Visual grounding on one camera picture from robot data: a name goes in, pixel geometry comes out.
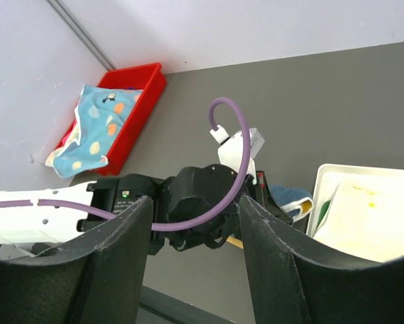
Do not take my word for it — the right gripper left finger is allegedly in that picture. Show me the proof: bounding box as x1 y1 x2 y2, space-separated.
0 196 153 323

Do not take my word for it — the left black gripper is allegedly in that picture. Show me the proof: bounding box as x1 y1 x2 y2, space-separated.
149 164 267 254

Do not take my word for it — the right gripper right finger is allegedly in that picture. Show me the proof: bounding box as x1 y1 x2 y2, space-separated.
239 196 404 323

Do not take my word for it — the orange mustard towel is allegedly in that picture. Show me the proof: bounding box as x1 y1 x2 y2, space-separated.
228 184 314 250

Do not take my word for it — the yellow green patterned towel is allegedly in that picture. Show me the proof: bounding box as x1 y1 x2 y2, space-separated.
313 184 404 263

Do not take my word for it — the green microfiber towel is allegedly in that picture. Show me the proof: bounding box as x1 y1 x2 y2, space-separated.
316 200 332 231

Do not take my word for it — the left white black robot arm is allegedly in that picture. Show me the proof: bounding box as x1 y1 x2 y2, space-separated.
0 164 282 255

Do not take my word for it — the white square tray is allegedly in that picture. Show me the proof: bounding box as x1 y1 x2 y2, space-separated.
307 164 404 238

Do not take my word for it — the red plastic bin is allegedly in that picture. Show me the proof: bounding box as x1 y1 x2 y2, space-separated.
56 63 166 176

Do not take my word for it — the blue patterned towel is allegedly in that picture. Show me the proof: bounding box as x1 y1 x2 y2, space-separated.
45 85 143 179

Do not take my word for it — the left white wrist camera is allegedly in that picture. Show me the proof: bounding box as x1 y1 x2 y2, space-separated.
209 125 265 182

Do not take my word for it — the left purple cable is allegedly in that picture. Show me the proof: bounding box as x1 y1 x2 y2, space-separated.
0 97 251 232

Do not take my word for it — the left aluminium corner post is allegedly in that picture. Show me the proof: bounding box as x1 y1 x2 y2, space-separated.
46 0 116 71

